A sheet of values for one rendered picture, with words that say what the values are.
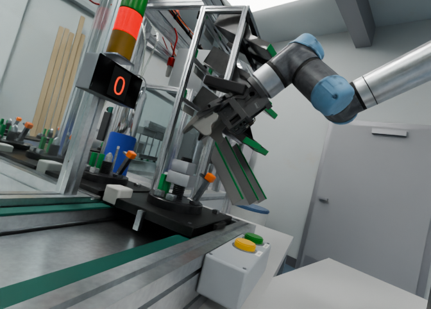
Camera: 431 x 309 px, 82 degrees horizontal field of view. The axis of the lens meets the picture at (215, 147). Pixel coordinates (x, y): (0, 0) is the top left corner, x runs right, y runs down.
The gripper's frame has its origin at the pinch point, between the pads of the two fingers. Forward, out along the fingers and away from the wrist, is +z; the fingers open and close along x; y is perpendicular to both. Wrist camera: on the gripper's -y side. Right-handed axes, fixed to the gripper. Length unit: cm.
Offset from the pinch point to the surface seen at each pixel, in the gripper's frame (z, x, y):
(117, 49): -1.7, -21.0, -14.5
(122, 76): 1.1, -18.8, -10.5
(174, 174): 9.3, -2.2, 7.1
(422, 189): -109, 288, 87
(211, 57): -15.5, 23.9, -31.6
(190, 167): 5.1, -1.0, 7.6
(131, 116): 42, 56, -61
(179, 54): 3, 105, -115
